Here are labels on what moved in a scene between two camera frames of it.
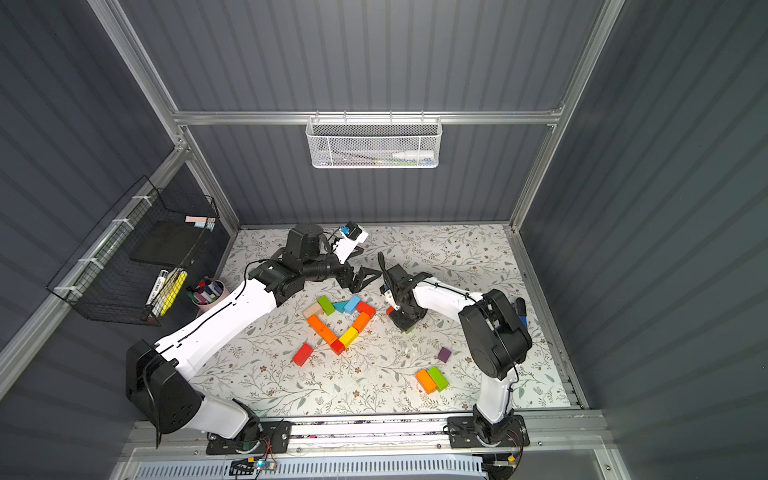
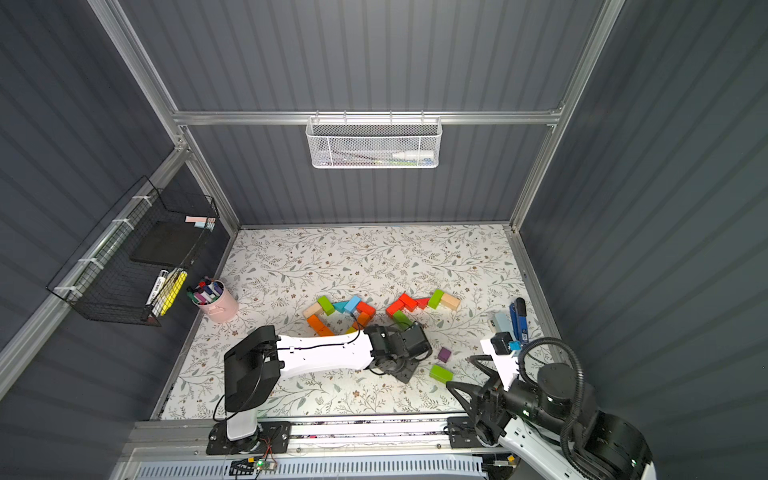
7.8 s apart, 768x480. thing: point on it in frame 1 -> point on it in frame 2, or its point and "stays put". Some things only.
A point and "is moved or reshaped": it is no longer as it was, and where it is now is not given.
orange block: [361, 321] stays put
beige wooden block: [314, 309] stays put
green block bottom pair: [439, 379] is moved or reshaped
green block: [326, 305] stays put
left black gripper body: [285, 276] -> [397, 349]
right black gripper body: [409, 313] -> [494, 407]
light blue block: [351, 304] stays put
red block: [362, 307] stays put
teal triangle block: [339, 305] stays put
